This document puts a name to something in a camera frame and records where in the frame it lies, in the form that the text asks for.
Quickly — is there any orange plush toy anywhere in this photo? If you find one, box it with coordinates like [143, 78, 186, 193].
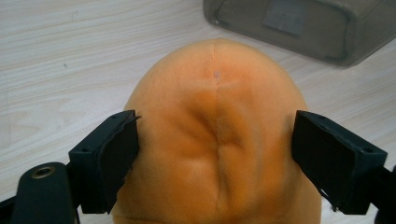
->
[110, 37, 323, 224]

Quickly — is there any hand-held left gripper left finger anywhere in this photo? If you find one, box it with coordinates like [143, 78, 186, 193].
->
[68, 109, 141, 215]

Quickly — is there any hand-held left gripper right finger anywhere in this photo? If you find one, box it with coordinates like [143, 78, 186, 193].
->
[291, 109, 389, 217]

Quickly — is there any storage box with white lid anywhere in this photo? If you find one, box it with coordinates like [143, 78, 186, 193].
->
[202, 0, 396, 68]

